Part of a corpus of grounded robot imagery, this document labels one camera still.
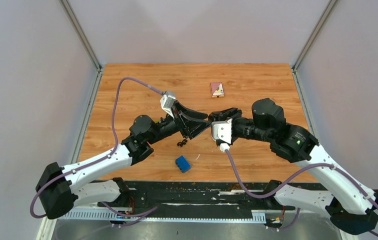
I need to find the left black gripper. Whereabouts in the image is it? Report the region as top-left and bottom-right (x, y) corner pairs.
(147, 100), (212, 146)

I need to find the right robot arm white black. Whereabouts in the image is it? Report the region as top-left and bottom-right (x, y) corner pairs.
(208, 98), (378, 236)

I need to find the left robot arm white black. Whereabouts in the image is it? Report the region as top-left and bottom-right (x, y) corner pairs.
(30, 100), (211, 220)

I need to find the black earbuds pair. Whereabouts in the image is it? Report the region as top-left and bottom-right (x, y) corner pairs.
(177, 139), (188, 147)

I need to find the red white card box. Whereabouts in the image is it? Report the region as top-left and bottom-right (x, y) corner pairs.
(210, 82), (225, 98)

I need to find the blue toy brick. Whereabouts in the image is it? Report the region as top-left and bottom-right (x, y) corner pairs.
(175, 156), (191, 173)

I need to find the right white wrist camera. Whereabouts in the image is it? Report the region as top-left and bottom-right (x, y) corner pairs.
(211, 118), (232, 146)

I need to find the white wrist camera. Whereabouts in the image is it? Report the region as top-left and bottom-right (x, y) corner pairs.
(160, 91), (176, 118)
(211, 118), (232, 146)

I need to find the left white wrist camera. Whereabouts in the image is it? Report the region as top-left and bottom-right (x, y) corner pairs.
(160, 91), (176, 118)

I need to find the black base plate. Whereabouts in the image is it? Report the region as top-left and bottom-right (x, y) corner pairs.
(108, 181), (294, 220)

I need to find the slotted white cable duct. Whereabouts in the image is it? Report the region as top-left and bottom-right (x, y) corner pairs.
(63, 208), (266, 223)

